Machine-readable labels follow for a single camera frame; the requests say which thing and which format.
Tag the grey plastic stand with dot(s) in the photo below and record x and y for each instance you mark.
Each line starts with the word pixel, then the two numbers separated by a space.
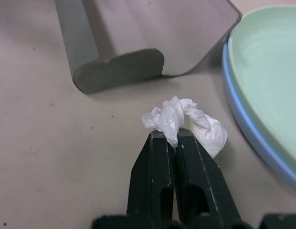
pixel 129 40

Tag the white tissue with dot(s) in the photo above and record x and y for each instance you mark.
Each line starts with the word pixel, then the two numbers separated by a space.
pixel 176 119

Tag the mint green plate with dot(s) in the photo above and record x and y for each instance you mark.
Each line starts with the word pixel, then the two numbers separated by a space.
pixel 267 71

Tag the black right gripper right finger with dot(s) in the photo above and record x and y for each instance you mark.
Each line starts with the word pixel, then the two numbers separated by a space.
pixel 200 176

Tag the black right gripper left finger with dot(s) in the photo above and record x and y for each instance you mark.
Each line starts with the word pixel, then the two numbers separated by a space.
pixel 150 171

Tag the light blue plate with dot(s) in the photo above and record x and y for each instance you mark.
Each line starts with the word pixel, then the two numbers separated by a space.
pixel 236 119

